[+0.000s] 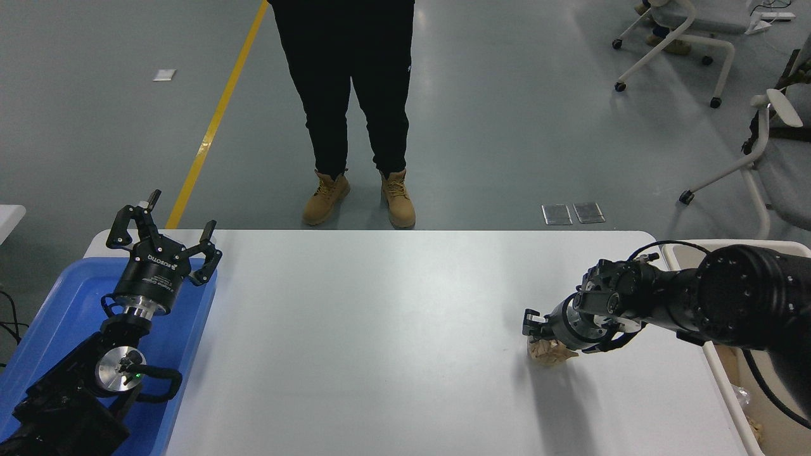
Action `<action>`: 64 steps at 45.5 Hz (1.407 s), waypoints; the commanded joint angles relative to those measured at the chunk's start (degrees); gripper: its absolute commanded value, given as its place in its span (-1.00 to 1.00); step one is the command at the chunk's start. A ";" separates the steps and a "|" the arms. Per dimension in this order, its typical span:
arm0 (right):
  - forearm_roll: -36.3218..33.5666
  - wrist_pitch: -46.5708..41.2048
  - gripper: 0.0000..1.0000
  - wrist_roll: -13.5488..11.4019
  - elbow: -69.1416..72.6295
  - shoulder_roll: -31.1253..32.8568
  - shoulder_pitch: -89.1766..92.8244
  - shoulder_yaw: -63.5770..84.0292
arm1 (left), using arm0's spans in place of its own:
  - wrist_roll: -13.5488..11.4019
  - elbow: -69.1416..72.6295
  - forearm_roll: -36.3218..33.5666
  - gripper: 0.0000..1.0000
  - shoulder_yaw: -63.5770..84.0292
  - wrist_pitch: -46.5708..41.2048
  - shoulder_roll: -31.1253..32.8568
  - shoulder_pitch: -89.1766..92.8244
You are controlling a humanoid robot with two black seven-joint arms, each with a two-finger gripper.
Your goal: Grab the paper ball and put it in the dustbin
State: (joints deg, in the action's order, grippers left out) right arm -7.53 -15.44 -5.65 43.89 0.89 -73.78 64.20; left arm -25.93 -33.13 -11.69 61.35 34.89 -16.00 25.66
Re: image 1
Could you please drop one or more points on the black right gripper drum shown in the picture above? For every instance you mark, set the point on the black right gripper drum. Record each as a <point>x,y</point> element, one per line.
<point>557,329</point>

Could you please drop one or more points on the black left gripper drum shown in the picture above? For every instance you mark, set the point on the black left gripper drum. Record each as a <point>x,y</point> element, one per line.
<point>155,269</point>

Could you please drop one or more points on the tan paper ball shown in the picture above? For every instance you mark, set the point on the tan paper ball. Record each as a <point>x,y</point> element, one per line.
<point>551,353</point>

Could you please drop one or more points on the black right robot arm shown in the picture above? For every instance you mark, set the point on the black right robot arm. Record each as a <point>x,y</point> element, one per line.
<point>741,297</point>

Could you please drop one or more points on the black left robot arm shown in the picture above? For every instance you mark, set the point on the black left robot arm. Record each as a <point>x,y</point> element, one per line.
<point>63,392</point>

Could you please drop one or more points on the blue plastic tray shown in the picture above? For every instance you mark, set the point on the blue plastic tray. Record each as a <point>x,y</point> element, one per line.
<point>70,297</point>

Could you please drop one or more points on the metal floor plate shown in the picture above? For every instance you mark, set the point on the metal floor plate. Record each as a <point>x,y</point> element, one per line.
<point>589,213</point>
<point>557,214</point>

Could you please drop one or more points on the small white side table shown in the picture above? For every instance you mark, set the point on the small white side table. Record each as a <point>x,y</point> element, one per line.
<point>9,218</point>

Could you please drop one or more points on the clear plastic wrap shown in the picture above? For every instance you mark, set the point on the clear plastic wrap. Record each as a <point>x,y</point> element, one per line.
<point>742,398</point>

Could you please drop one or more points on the small tan paper scrap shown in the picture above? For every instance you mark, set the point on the small tan paper scrap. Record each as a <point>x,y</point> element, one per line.
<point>756,429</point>

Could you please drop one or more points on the standing person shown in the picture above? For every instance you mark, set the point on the standing person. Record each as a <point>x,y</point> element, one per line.
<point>342,63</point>

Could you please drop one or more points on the large pale plastic bin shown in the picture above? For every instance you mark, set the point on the large pale plastic bin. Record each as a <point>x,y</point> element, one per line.
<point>785,443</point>

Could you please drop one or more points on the white office chair with armrest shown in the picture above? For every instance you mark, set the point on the white office chair with armrest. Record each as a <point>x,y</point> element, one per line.
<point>763,126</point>

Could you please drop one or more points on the white office chair with castors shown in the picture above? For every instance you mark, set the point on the white office chair with castors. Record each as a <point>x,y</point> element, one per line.
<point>678,38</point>

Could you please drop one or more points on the white power strip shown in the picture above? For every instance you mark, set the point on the white power strip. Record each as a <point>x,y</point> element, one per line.
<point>770,18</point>

